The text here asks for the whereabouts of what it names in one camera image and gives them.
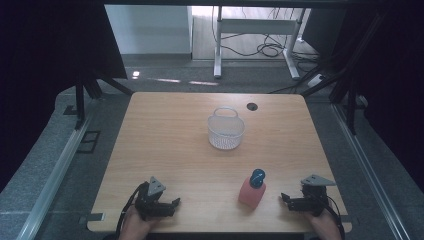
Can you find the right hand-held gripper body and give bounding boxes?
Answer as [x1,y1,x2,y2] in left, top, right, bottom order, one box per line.
[295,173,337,218]

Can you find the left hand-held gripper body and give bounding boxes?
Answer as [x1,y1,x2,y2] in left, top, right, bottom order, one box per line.
[134,176,168,221]

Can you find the person's left hand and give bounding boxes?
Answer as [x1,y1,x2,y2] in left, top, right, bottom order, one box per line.
[117,205,162,240]

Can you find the person's right hand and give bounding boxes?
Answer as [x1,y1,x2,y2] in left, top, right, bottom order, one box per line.
[303,210,344,240]

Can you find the pink bottle with blue cap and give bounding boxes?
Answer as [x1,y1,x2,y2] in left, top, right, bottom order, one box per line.
[237,168,268,211]

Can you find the white plastic basket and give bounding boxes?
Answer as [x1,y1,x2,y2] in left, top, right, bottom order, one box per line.
[207,105,246,151]

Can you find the black metal stand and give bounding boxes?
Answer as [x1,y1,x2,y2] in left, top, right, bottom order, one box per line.
[301,13,384,136]
[63,71,135,131]

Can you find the white power strip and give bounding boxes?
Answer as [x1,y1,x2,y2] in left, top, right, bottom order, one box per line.
[306,73,326,89]

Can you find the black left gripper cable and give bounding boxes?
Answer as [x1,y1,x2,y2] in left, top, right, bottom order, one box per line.
[114,182,149,238]

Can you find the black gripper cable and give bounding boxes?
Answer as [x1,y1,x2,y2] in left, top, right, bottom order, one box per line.
[114,182,149,238]
[323,195,346,240]

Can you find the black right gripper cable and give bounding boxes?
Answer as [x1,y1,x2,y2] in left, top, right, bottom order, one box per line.
[323,195,346,240]

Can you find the aluminium rail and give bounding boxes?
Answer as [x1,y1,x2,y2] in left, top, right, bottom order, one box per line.
[331,103,406,240]
[16,113,93,240]

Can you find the black floor cables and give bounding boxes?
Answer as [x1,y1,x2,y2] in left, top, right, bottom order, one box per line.
[216,6,321,95]

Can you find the white metal desk frame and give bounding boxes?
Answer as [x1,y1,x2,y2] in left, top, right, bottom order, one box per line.
[213,5,307,81]

